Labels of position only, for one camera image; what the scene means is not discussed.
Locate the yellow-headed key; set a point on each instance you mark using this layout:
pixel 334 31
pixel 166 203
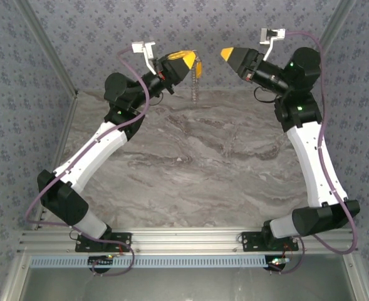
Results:
pixel 199 69

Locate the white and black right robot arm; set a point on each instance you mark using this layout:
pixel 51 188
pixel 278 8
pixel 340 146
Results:
pixel 312 163

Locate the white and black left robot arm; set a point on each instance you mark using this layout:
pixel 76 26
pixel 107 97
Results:
pixel 90 156

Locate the small black circuit board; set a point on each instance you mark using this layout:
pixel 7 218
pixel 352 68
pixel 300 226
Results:
pixel 276 265
pixel 99 261

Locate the grey metal sheet panel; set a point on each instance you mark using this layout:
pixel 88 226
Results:
pixel 184 285

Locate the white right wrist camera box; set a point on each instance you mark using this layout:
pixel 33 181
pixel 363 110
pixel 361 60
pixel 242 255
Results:
pixel 265 36

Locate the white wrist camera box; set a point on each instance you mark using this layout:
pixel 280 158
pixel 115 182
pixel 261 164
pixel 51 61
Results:
pixel 140 47
pixel 265 36

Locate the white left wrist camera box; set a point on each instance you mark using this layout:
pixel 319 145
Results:
pixel 140 47

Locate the aluminium corner post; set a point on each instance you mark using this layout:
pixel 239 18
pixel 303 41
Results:
pixel 49 47
pixel 336 22

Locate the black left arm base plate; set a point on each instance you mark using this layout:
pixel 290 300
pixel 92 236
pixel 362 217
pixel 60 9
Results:
pixel 126 244

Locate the grooved aluminium base rail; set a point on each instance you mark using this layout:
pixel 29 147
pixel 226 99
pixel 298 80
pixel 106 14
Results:
pixel 184 241

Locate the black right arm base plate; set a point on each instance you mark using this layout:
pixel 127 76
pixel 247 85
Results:
pixel 250 241

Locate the aluminium frame leg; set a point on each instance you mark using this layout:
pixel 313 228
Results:
pixel 13 279
pixel 358 279

